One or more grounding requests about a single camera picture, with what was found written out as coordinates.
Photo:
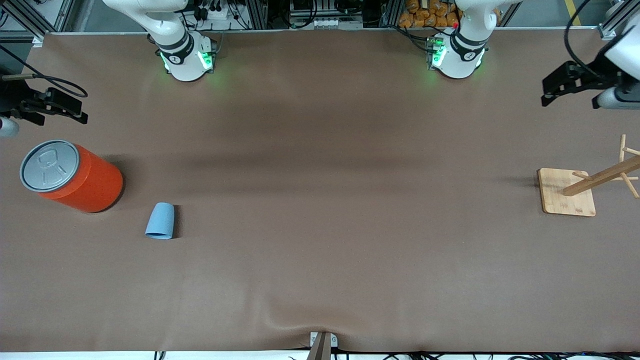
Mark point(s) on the orange snack bags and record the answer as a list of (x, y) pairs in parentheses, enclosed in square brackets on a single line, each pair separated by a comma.
[(427, 15)]

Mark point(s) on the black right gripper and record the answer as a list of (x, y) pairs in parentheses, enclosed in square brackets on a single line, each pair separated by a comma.
[(11, 98)]

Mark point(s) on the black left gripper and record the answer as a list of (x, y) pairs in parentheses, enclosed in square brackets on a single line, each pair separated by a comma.
[(596, 76)]

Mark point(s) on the white connector block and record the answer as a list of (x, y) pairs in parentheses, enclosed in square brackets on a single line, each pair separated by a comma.
[(335, 23)]

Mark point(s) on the metal camera pole bracket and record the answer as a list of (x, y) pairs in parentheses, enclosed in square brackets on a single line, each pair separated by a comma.
[(322, 345)]

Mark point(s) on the light blue plastic cup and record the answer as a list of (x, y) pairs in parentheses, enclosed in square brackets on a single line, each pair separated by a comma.
[(160, 222)]

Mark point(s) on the orange can with grey lid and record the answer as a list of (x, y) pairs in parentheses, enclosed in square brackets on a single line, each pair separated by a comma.
[(85, 182)]

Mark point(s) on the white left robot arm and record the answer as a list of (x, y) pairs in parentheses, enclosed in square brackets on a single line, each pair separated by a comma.
[(462, 57)]

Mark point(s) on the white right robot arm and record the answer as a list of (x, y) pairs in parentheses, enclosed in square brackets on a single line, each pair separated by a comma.
[(182, 55)]

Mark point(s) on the white power strip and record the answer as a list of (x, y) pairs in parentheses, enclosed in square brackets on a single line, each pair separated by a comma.
[(217, 13)]

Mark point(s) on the wooden mug tree stand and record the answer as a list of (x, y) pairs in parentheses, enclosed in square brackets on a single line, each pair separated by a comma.
[(567, 197)]

